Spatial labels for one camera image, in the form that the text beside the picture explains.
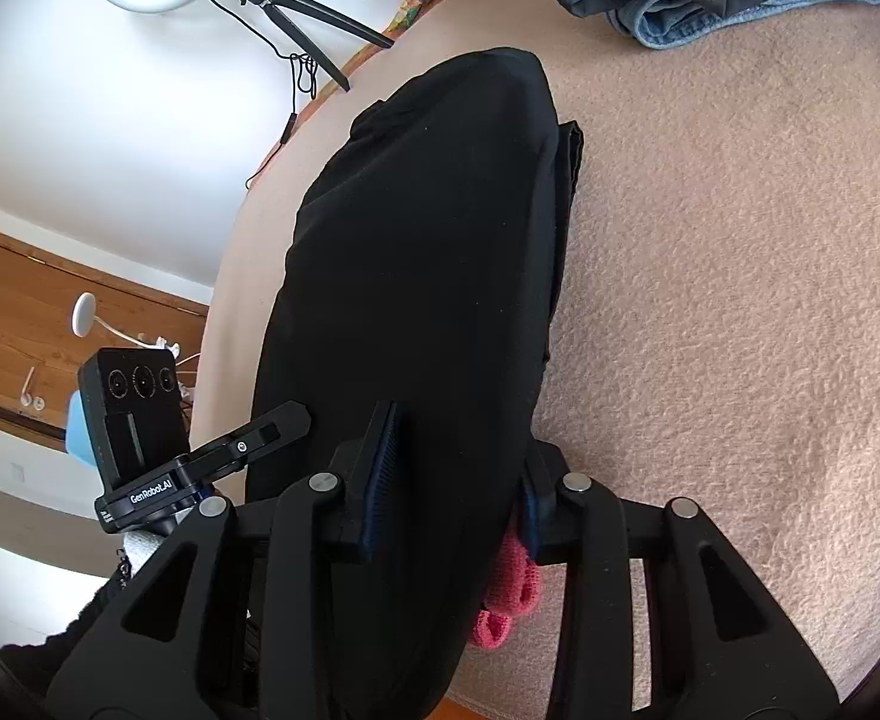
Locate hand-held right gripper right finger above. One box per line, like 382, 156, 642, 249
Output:
518, 442, 842, 720

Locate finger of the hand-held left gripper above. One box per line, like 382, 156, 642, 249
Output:
187, 400, 312, 493

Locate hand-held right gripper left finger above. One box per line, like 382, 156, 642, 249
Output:
46, 399, 403, 720

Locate black pants with pink cuffs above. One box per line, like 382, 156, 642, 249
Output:
248, 47, 585, 720

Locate person's left hand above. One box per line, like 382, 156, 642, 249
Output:
119, 528, 180, 572

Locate light blue plastic object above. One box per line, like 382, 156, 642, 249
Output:
67, 388, 97, 467

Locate white desk lamp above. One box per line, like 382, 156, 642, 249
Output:
71, 292, 180, 352

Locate beige fleece blanket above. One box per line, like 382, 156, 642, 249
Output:
203, 0, 880, 707

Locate orange floral mattress cover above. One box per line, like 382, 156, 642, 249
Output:
248, 22, 411, 175

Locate black mini tripod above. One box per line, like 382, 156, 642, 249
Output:
231, 0, 396, 92

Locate folded blue jeans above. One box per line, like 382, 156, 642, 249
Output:
608, 0, 880, 51

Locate black power cable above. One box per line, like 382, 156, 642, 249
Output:
207, 0, 321, 192

